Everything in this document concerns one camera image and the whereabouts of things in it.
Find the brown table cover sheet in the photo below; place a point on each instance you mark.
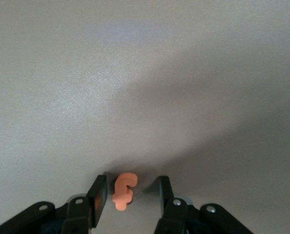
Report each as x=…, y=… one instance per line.
x=135, y=73

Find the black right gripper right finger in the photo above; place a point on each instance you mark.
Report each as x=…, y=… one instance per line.
x=169, y=214

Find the orange letter f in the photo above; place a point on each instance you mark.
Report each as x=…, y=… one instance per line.
x=121, y=192

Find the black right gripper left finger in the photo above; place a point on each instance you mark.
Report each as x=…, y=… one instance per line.
x=98, y=202

